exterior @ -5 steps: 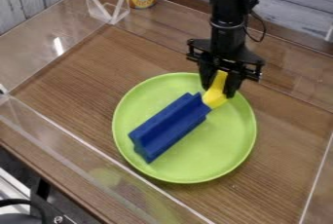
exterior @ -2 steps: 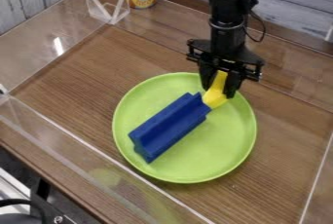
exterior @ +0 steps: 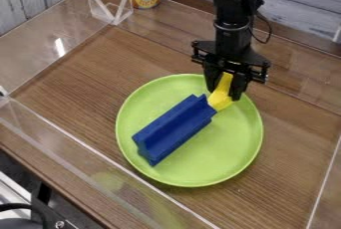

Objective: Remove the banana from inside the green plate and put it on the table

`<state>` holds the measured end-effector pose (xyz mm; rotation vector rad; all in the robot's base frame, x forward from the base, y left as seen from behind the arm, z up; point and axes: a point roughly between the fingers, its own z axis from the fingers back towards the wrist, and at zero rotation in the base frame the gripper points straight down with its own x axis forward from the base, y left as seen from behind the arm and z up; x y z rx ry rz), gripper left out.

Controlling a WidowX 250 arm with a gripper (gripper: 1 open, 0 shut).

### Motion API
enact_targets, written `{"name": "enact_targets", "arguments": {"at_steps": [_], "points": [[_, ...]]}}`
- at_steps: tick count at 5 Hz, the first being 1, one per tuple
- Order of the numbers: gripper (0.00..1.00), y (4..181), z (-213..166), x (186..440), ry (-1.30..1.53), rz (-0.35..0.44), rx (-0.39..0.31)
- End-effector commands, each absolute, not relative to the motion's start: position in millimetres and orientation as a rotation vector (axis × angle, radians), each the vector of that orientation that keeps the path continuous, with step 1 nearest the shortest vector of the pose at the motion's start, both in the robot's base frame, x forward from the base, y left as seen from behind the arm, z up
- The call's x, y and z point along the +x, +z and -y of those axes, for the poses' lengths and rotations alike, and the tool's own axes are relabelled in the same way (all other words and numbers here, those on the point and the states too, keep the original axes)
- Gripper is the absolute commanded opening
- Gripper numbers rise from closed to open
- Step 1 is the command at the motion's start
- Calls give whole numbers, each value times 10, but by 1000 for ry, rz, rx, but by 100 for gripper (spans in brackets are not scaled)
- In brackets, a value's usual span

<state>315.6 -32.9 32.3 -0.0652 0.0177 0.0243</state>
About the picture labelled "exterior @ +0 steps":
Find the black cable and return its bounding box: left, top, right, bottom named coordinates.
left=0, top=202, right=50, bottom=229

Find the black metal bracket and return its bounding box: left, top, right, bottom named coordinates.
left=31, top=197, right=79, bottom=229

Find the green round plate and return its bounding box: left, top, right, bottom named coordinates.
left=117, top=74, right=264, bottom=187

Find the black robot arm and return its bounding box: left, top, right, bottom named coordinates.
left=192, top=0, right=272, bottom=102

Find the blue plastic block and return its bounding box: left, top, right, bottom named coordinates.
left=133, top=95, right=217, bottom=166

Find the yellow banana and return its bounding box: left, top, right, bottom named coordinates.
left=208, top=73, right=233, bottom=112

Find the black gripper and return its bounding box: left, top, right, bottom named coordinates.
left=192, top=41, right=272, bottom=101

